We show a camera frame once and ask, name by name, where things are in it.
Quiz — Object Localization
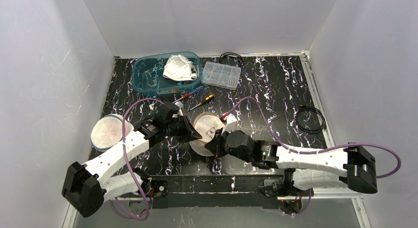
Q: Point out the teal plastic bin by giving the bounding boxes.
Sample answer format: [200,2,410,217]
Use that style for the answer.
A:
[132,52,203,96]

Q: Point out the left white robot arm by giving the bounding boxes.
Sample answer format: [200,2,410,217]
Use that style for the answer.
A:
[61,102,202,218]

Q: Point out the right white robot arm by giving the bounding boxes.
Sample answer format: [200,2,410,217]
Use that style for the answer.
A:
[205,130,378,194]

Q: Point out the yellow black screwdriver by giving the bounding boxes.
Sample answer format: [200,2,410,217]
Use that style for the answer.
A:
[188,94,214,111]

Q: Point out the red blue screwdriver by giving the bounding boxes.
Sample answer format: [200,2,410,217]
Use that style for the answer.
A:
[174,86,205,102]

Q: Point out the white cloth in bin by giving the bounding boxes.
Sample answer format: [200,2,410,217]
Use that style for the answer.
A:
[163,55,198,82]

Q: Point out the clear plastic screw box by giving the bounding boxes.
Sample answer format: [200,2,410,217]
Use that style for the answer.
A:
[201,62,242,90]

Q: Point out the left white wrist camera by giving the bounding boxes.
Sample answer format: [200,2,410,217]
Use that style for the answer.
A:
[174,101,184,116]

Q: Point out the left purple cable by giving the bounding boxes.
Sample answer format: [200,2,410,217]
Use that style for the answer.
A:
[109,98,166,221]

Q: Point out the purple cable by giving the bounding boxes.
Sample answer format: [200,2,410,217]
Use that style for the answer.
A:
[109,98,166,221]
[222,97,402,180]

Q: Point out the black cable coil right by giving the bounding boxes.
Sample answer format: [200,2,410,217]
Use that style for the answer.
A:
[295,105,326,134]

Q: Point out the black cable coil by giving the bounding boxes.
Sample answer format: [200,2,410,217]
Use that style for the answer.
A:
[295,105,326,134]
[219,52,244,67]

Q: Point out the black cable coil rear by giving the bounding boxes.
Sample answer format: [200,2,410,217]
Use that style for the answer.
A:
[219,52,244,67]

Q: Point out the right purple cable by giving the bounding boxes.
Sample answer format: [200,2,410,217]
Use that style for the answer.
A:
[222,97,402,180]

